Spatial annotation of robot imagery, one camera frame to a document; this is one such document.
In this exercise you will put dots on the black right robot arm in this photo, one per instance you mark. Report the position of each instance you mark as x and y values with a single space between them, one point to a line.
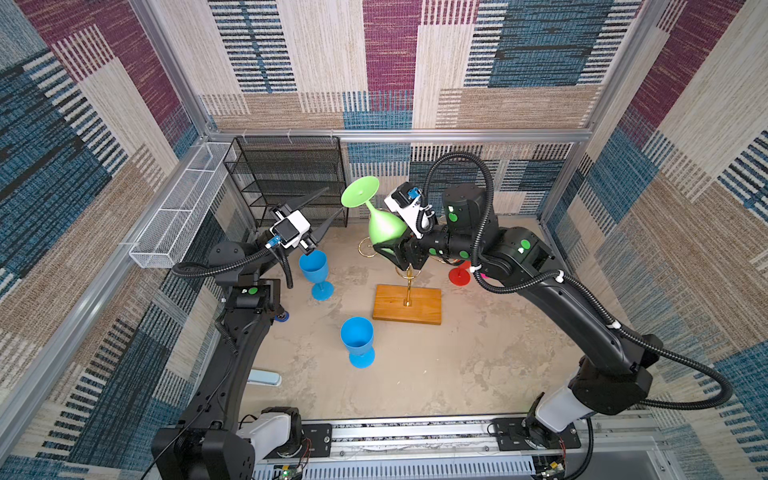
613 372

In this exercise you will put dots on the blue plastic wine glass front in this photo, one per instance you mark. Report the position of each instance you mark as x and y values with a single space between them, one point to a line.
315 269

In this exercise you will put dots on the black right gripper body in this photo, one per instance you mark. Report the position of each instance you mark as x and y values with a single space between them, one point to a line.
410 254

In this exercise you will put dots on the red plastic wine glass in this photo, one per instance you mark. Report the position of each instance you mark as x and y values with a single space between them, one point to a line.
460 275

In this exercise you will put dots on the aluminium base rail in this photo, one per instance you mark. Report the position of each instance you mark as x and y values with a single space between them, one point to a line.
627 446

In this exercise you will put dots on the white wire mesh basket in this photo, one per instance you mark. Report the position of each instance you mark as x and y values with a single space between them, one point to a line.
173 226

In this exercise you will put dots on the gold wire glass rack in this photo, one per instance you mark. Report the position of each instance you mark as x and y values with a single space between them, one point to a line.
436 250

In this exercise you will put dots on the blue plastic wine glass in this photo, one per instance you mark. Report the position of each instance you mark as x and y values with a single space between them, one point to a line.
315 269
357 335

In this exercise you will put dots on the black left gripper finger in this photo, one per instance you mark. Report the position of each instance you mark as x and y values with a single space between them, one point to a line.
296 204
317 233

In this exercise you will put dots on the wooden rack base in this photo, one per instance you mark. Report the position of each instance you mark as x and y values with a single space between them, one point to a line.
415 305

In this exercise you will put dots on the black mesh shelf rack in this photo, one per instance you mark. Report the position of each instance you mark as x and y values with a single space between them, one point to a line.
270 171

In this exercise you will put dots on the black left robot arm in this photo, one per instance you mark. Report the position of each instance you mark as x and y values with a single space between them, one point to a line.
207 441

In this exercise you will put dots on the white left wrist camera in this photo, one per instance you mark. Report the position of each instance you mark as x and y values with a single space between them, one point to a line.
288 230

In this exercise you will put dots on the green plastic wine glass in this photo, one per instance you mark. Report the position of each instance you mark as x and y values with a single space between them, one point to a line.
384 226

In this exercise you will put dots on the light blue flat case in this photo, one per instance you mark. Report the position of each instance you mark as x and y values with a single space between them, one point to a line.
264 378

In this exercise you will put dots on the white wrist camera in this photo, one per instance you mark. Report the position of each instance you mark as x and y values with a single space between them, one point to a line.
406 201
288 230

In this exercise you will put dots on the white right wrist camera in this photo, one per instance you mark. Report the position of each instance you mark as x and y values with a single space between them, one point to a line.
406 201

